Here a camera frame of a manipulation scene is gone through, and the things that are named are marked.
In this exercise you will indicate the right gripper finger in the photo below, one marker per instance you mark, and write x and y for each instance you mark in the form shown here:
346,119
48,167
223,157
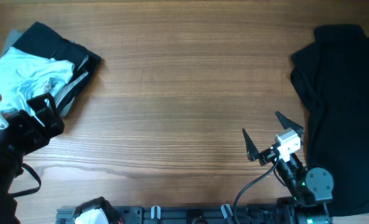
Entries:
287,123
251,150

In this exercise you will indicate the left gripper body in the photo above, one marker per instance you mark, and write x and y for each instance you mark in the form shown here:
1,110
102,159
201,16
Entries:
26,135

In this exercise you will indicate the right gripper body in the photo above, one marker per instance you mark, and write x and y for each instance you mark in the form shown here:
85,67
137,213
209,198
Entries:
266,156

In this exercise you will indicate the light blue t-shirt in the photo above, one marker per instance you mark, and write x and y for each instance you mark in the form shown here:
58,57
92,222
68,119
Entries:
24,76

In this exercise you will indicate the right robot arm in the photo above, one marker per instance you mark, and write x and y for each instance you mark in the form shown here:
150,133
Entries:
310,187

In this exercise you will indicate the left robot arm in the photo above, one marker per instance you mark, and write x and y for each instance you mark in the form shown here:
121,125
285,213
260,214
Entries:
11,166

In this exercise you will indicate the black shirt at right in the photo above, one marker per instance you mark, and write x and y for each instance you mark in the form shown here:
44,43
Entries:
331,77

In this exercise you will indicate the black folded garment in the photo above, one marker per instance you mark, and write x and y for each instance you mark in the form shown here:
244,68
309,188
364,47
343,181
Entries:
41,40

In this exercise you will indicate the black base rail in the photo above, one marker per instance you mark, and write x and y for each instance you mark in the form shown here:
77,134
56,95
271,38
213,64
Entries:
224,214

